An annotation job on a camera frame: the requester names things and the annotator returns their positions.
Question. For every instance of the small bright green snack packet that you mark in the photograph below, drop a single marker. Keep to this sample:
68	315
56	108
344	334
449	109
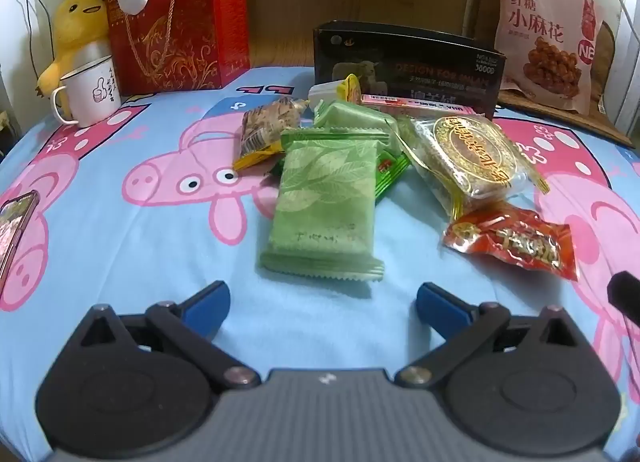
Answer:
390	169

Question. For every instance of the black cardboard box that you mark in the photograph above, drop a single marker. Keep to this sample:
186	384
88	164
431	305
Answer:
425	56

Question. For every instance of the blue cartoon pig bedsheet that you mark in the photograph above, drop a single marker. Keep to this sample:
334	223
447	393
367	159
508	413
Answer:
125	252

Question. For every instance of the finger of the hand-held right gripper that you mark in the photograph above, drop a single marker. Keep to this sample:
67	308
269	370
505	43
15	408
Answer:
625	294

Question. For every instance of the large pink snack bag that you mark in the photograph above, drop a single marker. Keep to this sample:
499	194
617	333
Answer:
545	16

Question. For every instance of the red snack packet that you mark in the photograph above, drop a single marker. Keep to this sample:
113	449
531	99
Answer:
510	242

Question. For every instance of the light green snack packet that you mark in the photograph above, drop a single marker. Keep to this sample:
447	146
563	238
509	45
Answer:
350	116

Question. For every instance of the red gift box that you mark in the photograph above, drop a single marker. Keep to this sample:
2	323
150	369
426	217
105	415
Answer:
190	31

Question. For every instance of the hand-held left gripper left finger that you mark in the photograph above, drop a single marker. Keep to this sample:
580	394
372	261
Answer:
207	304

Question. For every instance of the small white yellow packet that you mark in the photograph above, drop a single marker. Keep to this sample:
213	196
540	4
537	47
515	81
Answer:
350	89

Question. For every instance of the brown and yellow snack packet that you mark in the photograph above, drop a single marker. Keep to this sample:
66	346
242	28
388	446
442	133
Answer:
265	126

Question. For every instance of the pink and white strip packet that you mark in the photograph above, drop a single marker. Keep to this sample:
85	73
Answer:
425	104

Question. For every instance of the yellow duck plush toy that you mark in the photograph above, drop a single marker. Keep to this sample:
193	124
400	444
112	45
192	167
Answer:
80	16

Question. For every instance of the gold mooncake packet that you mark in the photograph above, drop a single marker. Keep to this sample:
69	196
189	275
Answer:
475	151

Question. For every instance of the white enamel mug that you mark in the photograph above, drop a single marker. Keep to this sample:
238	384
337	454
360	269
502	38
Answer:
92	91

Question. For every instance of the large light green leaf packet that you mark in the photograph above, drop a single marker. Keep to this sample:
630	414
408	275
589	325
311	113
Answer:
325	192

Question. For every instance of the smartphone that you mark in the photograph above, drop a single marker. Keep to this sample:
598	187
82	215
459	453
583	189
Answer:
17	227

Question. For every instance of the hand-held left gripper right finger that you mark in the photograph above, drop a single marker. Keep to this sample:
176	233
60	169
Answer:
440	304

